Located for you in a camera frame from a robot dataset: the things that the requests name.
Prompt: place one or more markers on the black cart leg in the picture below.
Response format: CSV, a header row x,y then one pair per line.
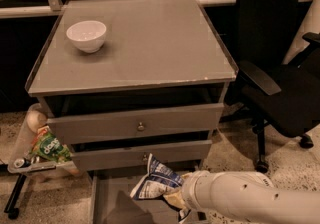
x,y
11,210

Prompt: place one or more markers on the blue chip bag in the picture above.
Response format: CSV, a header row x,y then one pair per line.
x,y
159,180

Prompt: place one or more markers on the clear side bin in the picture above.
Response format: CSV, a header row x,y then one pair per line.
x,y
23,147

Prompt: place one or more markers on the green chip bag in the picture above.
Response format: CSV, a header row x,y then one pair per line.
x,y
48,146

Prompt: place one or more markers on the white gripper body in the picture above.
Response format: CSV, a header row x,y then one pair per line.
x,y
192,190

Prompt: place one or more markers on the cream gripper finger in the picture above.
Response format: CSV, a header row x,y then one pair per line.
x,y
174,198

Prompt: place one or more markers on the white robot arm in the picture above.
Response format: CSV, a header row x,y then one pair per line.
x,y
249,196

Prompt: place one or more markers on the grey middle drawer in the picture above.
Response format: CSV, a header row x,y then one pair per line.
x,y
136,156

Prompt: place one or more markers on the soda can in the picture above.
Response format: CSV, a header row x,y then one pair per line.
x,y
21,163

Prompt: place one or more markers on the grey top drawer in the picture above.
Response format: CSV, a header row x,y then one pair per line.
x,y
135,124

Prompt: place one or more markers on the grey bottom drawer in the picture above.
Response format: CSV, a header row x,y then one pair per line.
x,y
112,204

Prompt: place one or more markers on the grey drawer cabinet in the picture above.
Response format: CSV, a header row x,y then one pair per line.
x,y
157,54

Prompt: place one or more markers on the paper towel roll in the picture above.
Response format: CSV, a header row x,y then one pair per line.
x,y
35,120

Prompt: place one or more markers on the grey drawer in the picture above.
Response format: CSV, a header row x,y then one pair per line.
x,y
112,204
135,124
136,156

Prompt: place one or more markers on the black office chair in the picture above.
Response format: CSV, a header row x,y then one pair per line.
x,y
285,96

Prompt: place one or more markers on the white ceramic bowl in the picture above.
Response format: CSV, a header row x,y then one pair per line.
x,y
87,36

